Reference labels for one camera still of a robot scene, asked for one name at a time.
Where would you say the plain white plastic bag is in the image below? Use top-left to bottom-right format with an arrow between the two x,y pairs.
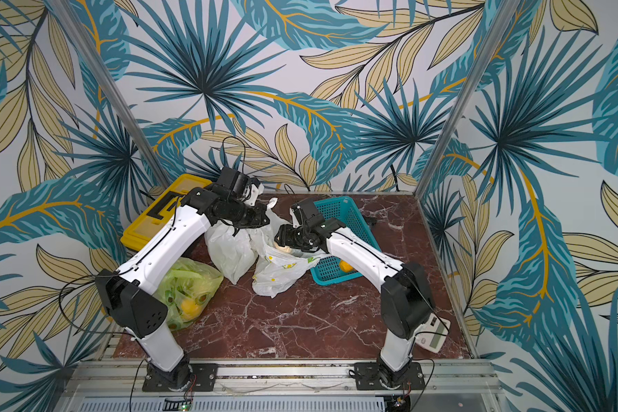
204,197 -> 284,284

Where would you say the white lemon print bag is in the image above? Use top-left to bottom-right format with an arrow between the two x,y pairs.
252,243 -> 329,298

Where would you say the green plastic bag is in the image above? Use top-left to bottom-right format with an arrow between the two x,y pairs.
154,257 -> 224,331

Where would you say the yellow pear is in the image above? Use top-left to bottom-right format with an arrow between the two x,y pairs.
178,299 -> 202,322

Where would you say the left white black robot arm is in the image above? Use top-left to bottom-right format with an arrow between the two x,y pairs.
94,168 -> 277,391

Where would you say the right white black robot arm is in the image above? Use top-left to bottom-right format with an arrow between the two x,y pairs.
274,199 -> 434,389

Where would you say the teal plastic basket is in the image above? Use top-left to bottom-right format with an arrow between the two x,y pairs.
311,197 -> 380,286

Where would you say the orange pear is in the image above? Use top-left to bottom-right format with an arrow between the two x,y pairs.
339,260 -> 355,273

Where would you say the yellow black toolbox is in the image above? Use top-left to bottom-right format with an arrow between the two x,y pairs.
121,173 -> 211,252

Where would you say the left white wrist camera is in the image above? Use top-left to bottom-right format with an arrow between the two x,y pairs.
243,178 -> 264,206

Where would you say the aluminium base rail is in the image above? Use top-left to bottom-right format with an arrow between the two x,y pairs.
55,359 -> 511,411

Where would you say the left metal frame pole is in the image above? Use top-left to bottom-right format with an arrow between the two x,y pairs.
49,0 -> 171,186

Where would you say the metal frame pole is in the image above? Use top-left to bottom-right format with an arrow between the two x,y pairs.
415,0 -> 519,200
49,0 -> 171,186

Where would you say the right metal frame pole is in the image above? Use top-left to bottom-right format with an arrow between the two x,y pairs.
415,0 -> 519,200

